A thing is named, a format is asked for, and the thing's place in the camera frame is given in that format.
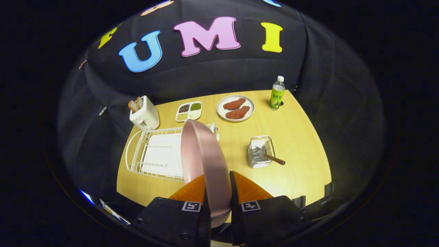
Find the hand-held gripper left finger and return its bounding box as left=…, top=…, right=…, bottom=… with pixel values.
left=132, top=174, right=212, bottom=247

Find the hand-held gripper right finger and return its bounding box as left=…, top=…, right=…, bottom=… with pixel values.
left=229, top=170, right=307, bottom=247

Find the metal wire basket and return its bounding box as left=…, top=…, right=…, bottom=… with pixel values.
left=248, top=136, right=276, bottom=168

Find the white wire dish rack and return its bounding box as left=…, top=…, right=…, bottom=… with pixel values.
left=125, top=123, right=220, bottom=181

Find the pink plate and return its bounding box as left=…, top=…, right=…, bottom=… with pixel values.
left=181, top=119, right=232, bottom=228

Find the white round plate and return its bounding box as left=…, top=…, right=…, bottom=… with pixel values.
left=216, top=95, right=256, bottom=122

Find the red meat patty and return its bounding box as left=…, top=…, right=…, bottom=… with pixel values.
left=225, top=106, right=250, bottom=120
left=223, top=98, right=246, bottom=110

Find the white toaster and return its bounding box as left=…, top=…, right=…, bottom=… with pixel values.
left=129, top=95, right=160, bottom=131

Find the white divided condiment tray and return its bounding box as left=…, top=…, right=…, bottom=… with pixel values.
left=175, top=101, right=203, bottom=122

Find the green drink bottle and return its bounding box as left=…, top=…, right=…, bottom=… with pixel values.
left=268, top=76, right=286, bottom=110

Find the black backdrop cloth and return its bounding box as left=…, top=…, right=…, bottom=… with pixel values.
left=57, top=0, right=388, bottom=206

